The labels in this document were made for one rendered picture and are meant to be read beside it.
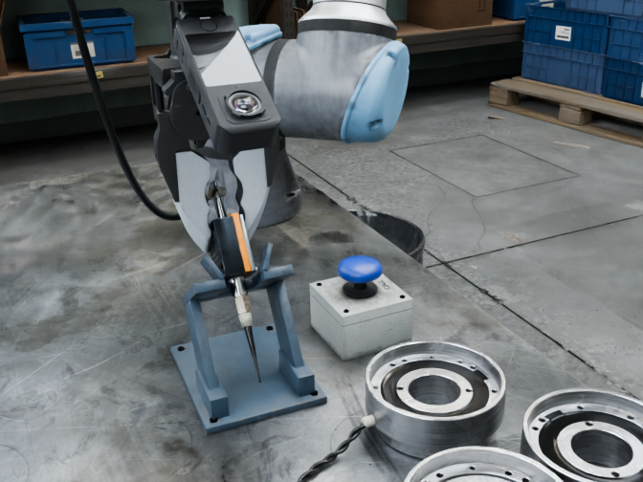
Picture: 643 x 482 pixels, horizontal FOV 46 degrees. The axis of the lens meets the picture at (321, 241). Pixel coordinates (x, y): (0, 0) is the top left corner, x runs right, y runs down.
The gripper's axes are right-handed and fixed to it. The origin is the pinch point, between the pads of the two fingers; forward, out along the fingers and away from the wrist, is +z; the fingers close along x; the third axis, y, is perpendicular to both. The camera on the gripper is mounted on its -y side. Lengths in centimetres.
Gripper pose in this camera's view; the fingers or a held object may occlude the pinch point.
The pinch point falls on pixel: (226, 236)
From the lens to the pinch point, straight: 62.9
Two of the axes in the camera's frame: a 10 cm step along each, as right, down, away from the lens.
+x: -9.2, 1.8, -3.4
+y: -3.8, -3.8, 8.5
